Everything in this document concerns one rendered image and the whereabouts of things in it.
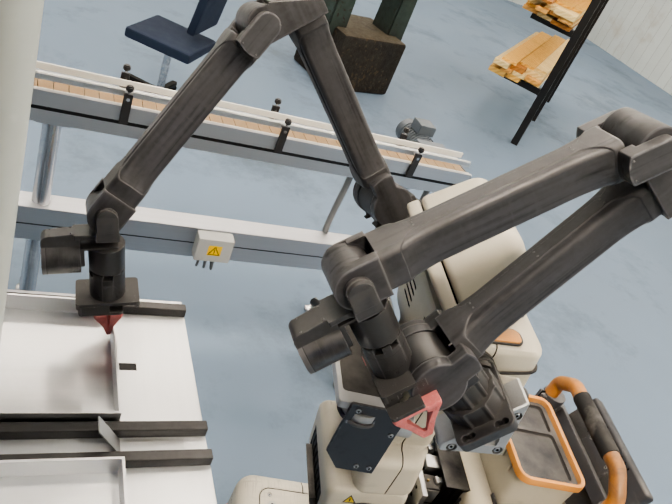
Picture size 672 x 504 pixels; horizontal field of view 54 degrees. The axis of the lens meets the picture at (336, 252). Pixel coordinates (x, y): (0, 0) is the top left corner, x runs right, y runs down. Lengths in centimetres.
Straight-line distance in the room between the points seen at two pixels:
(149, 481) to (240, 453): 123
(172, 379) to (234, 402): 122
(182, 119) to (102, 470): 54
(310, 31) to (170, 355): 62
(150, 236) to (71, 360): 103
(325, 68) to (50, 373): 67
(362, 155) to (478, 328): 43
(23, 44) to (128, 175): 84
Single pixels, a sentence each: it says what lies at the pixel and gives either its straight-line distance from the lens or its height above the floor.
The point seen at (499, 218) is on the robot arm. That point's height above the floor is 147.
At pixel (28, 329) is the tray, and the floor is 88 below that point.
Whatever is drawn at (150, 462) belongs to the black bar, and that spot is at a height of 89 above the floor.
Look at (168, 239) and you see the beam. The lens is 221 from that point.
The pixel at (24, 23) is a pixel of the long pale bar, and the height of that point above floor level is 168.
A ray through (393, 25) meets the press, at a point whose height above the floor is 55.
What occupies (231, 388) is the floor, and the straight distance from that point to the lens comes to 248.
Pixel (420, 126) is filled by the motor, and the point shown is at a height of 96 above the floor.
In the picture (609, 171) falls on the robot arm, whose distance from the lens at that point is 84.
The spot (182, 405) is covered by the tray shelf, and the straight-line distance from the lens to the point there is 119.
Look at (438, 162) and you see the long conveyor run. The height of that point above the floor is 93.
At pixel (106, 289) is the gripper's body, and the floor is 102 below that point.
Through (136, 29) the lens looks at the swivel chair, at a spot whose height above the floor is 44.
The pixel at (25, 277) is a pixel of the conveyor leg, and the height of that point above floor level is 26.
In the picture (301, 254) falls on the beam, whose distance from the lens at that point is 235.
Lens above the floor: 177
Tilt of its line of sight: 31 degrees down
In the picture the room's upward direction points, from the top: 25 degrees clockwise
